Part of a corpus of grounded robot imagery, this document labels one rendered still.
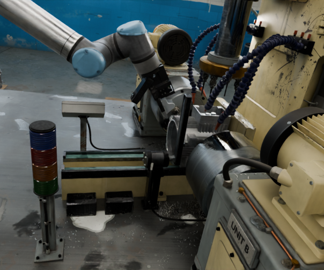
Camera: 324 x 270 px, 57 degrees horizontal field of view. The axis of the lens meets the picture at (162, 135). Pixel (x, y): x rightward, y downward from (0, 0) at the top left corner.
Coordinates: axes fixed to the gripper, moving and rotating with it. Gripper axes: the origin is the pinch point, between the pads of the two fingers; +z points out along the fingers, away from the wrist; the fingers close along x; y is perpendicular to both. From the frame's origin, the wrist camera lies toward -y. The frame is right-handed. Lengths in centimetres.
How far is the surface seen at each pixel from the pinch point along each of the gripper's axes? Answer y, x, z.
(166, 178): -10.0, -13.2, 18.0
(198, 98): 17.7, 14.7, 7.3
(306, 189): 12, -73, -16
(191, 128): 6.9, -9.6, 4.4
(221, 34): 28.5, -7.2, -22.6
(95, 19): -24, 556, 25
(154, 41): 14, 56, -14
